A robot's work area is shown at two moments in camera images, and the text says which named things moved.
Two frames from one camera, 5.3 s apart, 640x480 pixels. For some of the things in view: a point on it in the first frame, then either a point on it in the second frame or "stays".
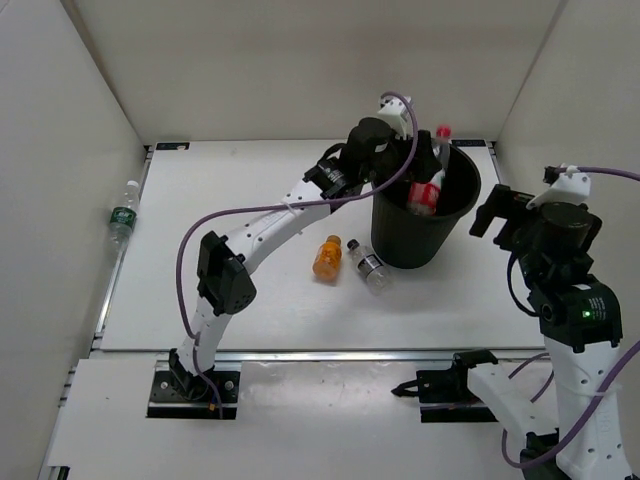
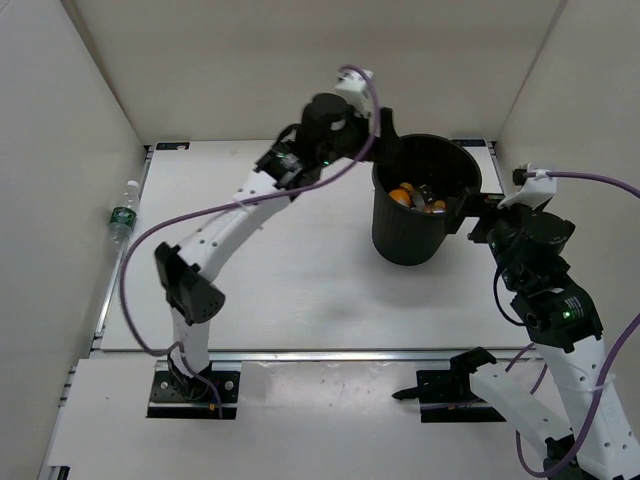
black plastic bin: x=407 y=240 stays
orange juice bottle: x=328 y=258 -> x=403 y=195
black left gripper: x=425 y=163 -> x=387 y=140
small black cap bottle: x=376 y=276 -> x=424 y=196
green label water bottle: x=123 y=219 stays
